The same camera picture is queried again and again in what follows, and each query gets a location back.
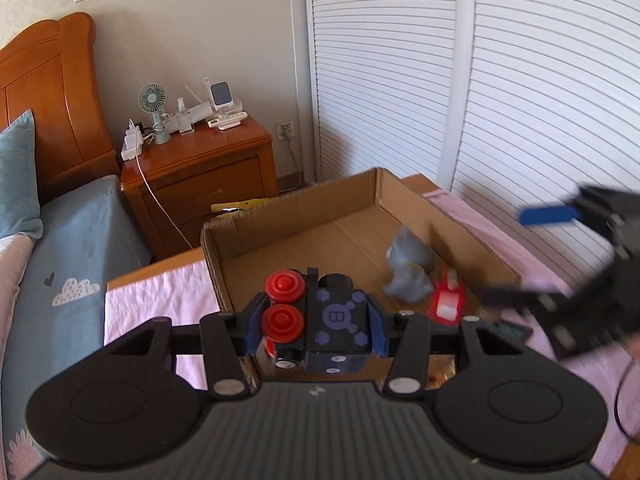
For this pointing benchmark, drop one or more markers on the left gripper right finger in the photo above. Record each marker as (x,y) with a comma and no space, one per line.
(402,344)

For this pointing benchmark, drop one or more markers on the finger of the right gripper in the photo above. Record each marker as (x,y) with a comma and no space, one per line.
(508,298)
(548,215)

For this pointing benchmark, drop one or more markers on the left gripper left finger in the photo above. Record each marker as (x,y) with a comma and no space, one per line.
(223,339)

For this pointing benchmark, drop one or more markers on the red toy train block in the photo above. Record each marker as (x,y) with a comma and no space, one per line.
(448,298)

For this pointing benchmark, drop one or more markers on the grey cat figurine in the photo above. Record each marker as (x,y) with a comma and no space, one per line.
(411,261)

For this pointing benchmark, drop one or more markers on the dark blue toy train block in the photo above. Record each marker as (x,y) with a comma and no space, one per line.
(317,324)

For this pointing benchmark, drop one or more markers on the yellow capsule bottle silver cap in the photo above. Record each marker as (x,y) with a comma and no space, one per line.
(440,368)

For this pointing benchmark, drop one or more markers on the pink cloth cover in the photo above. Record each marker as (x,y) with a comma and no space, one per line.
(186,293)

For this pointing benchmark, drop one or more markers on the brown cardboard box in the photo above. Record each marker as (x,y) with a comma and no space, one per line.
(344,226)

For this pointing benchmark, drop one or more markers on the wooden nightstand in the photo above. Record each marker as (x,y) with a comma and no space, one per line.
(172,187)

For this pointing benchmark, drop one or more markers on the blue grey bed sheet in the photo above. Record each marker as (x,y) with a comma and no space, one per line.
(89,238)

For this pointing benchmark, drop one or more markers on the white power strip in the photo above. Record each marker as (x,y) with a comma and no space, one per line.
(132,143)

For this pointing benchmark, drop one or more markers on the white remote control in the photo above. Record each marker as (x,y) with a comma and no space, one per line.
(227,121)

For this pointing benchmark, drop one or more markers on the pink floral quilt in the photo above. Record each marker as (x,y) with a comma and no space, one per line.
(15,253)

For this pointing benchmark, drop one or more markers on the clear small spray bottle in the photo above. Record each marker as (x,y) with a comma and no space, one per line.
(183,118)

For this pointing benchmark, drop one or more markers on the white router box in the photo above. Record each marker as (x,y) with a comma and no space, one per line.
(201,111)

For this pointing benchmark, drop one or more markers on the blue pillow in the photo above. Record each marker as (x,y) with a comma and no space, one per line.
(20,207)

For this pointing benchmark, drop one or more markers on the white smart display clock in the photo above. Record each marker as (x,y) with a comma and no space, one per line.
(221,96)

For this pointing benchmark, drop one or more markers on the green mini desk fan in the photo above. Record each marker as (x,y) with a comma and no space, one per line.
(152,99)

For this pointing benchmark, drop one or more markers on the wooden bed headboard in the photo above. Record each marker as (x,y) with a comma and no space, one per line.
(48,68)

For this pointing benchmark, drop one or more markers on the wall power outlet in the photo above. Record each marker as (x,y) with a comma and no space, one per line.
(285,130)

